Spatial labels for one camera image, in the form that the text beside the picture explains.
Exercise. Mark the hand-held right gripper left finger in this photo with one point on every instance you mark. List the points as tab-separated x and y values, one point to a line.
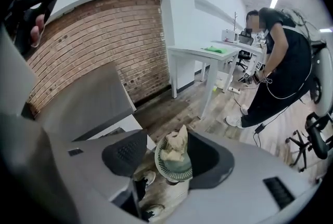
122	155

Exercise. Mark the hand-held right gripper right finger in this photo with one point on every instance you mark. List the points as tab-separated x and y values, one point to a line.
210	163

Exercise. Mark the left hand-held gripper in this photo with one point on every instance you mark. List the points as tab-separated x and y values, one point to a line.
23	20

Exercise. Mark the cream clothes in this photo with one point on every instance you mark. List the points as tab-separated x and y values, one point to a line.
175	147

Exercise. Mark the person's left hand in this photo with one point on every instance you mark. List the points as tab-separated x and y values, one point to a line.
37	32

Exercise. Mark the person's right shoe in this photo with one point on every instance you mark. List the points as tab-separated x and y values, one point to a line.
149	178

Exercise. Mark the person's shoe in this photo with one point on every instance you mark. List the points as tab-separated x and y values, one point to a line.
149	178
156	211

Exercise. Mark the black power adapter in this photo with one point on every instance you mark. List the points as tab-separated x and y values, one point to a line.
260	128

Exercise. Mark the person's left shoe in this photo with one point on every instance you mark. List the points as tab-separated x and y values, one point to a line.
156	211

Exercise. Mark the white power strip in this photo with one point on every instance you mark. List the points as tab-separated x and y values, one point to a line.
234	90

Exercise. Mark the white table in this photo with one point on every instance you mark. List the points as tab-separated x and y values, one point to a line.
192	51
247	47

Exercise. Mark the white box appliance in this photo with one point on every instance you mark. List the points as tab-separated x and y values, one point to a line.
229	36

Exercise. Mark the black mesh office chair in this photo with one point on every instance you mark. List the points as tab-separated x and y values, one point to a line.
245	37

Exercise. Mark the grey white office chair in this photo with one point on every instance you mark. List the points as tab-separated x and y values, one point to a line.
323	74

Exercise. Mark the white coat rack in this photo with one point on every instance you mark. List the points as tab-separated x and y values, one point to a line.
236	20

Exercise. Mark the ceiling light panel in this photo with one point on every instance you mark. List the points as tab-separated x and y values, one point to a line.
273	3

